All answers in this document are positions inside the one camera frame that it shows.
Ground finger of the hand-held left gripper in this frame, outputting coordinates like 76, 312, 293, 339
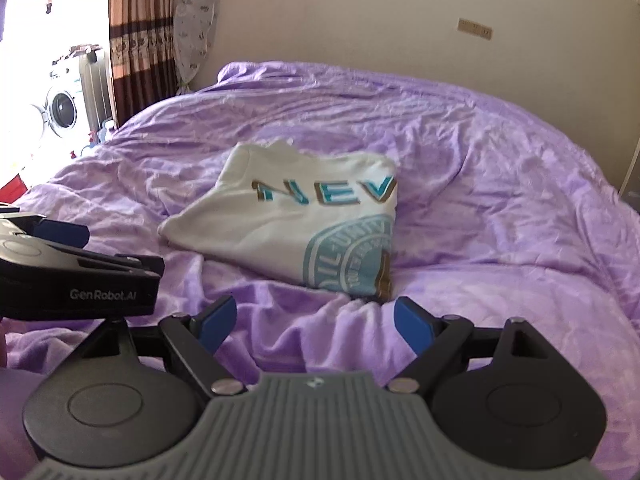
75, 253, 167, 282
30, 214, 92, 252

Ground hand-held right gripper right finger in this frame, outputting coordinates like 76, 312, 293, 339
384, 296, 549, 395

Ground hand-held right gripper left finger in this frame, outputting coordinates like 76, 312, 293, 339
82, 295, 249, 396

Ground white printed t-shirt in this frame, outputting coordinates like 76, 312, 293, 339
157, 140, 400, 306

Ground red cloth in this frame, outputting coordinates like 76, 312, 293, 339
0, 170, 27, 207

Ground white washing machine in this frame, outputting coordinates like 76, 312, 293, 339
27, 55, 85, 158

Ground purple floral blanket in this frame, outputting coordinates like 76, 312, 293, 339
0, 61, 640, 466

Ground grey ribbed suitcase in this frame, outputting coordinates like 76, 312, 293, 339
76, 49, 117, 131

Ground brown patterned curtain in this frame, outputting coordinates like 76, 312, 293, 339
109, 0, 178, 128

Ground white floral tied curtain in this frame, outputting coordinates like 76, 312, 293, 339
172, 0, 220, 97

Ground beige wall plate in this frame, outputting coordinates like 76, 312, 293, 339
458, 17, 494, 41

